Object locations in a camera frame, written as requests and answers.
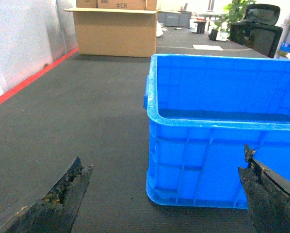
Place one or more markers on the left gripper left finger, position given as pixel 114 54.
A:
pixel 56 212

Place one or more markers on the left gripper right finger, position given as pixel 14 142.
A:
pixel 267 194

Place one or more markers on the blue plastic crate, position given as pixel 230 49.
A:
pixel 202 111

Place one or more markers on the large cardboard box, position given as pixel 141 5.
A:
pixel 116 27

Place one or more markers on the black office chair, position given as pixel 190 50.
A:
pixel 257 29

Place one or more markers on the white paper sheet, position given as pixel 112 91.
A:
pixel 207 47

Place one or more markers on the green potted plant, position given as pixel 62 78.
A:
pixel 233 12

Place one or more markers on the grey storage bins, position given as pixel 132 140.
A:
pixel 172 19

